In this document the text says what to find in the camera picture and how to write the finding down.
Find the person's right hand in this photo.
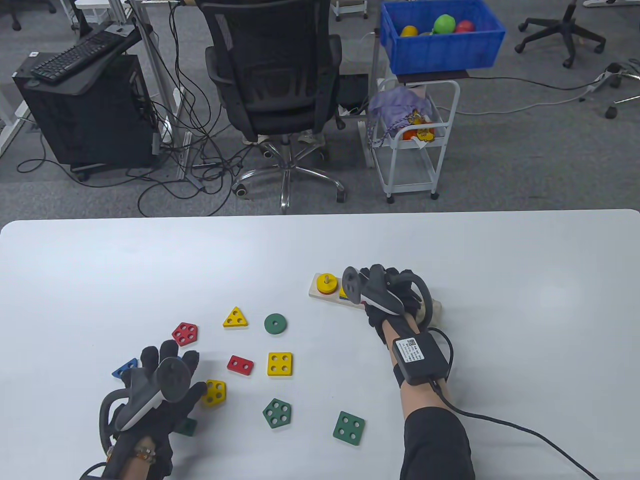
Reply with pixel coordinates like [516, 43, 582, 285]
[364, 264, 423, 346]

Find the person's left hand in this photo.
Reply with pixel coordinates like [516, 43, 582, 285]
[110, 340, 208, 443]

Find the yellow pentagon block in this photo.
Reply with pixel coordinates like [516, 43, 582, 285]
[202, 379, 227, 408]

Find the red rectangle block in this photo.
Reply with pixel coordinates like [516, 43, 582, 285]
[226, 354, 255, 377]

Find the red pentagon block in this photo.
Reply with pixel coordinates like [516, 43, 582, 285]
[171, 322, 199, 347]

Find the wooden board with posts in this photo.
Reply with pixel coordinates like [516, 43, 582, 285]
[308, 273, 443, 328]

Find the blue triangle block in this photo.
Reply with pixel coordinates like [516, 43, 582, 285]
[111, 358, 138, 381]

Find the green pentagon block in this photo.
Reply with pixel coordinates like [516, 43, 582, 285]
[262, 398, 293, 430]

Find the yellow triangle block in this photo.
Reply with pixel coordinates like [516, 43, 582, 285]
[222, 306, 249, 329]

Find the yellow square block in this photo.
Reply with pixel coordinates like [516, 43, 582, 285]
[267, 352, 294, 378]

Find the green square block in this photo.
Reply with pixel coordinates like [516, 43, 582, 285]
[332, 411, 366, 447]

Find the person's right forearm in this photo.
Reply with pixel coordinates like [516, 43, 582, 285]
[382, 312, 476, 480]

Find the person's left forearm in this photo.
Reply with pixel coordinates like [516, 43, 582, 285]
[102, 435, 175, 480]

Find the grey tracking controller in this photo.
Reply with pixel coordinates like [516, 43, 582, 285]
[99, 358, 194, 451]
[342, 266, 434, 326]

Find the white metal cart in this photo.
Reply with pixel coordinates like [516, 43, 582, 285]
[358, 77, 461, 203]

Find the orange yellow toy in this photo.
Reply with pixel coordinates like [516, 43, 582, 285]
[401, 111, 437, 151]

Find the purple cloth bag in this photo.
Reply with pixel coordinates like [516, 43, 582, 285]
[367, 87, 436, 148]

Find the black floor box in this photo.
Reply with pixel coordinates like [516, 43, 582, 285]
[339, 74, 371, 113]

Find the dark flat board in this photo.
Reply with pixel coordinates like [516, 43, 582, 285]
[396, 69, 471, 85]

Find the black mesh office chair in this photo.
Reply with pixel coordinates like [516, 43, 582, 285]
[200, 0, 347, 215]

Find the blue plastic crate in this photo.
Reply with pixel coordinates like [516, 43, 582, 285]
[378, 0, 506, 76]

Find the black computer tower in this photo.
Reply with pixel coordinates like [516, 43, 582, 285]
[12, 52, 160, 171]

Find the chair leg with caster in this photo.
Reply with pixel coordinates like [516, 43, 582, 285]
[604, 95, 640, 120]

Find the small white cart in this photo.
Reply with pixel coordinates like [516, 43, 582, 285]
[332, 0, 369, 22]

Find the white power strip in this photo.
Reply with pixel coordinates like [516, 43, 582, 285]
[585, 70, 623, 93]

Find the black swivel office chair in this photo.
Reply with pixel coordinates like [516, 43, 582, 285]
[515, 0, 607, 69]

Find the black keyboard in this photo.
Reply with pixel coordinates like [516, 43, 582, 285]
[31, 27, 126, 83]

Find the black chair base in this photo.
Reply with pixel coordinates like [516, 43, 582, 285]
[10, 0, 58, 32]

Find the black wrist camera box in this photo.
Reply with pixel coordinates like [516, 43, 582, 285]
[391, 336, 451, 386]

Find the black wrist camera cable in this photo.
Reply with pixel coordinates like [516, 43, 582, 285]
[427, 326, 601, 480]

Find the bundle of black floor cables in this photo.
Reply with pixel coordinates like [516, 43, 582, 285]
[17, 0, 251, 218]

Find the white desk frame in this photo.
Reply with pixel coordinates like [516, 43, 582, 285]
[125, 0, 196, 183]

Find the white floor cable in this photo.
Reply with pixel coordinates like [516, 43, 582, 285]
[452, 85, 601, 117]

